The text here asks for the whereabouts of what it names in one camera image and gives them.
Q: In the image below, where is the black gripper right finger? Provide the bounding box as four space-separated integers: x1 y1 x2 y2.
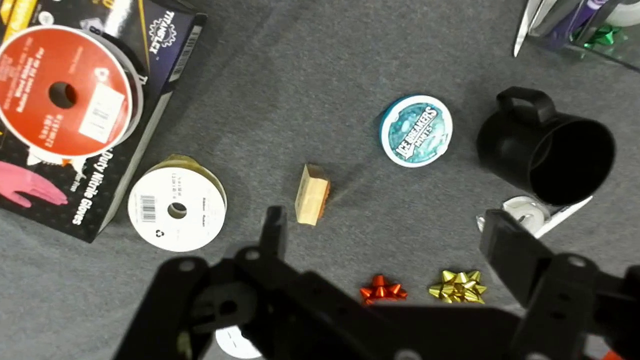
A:
478 205 556 325

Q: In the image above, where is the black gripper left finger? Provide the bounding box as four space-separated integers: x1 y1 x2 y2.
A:
258 204 291 263

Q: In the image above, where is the gold gift bow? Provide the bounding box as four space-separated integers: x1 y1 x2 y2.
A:
426 267 489 305

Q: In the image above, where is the black mug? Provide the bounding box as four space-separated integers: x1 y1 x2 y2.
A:
474 85 618 208

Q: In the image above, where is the white spool gold ribbon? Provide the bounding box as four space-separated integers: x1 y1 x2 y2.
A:
126 155 231 254

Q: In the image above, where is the red gift bow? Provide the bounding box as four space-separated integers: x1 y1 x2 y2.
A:
358 272 411 305

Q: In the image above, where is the grey tablecloth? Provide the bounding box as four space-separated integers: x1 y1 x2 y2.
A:
0 0 640 360

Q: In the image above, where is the blue round tin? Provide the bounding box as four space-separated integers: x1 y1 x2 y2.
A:
378 91 456 170

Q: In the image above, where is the black product box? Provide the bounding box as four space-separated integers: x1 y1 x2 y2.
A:
0 0 208 246

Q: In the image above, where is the green gift bow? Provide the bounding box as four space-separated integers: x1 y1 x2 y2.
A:
580 21 629 55

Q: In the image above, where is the red ribbon spool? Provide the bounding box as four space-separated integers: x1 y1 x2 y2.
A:
0 24 147 160

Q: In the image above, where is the white tape roll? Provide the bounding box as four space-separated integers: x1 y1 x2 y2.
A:
606 0 640 28

